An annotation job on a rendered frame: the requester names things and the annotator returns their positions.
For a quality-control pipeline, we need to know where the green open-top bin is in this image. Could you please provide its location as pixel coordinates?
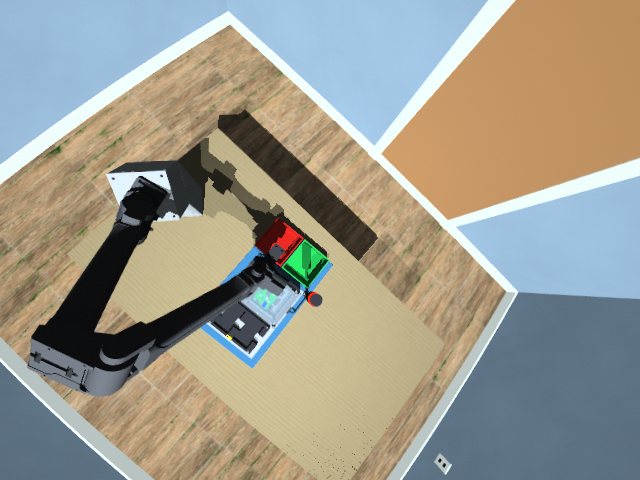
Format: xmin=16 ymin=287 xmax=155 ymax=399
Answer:
xmin=282 ymin=240 xmax=329 ymax=288

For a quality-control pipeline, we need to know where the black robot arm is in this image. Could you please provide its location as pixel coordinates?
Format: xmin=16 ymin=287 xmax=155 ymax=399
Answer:
xmin=27 ymin=176 xmax=290 ymax=397

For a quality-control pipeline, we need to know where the red bin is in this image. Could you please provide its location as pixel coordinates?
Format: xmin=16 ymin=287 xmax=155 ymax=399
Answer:
xmin=255 ymin=218 xmax=304 ymax=266

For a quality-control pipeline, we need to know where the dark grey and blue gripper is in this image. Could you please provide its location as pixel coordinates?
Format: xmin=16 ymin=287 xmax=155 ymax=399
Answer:
xmin=246 ymin=256 xmax=259 ymax=268

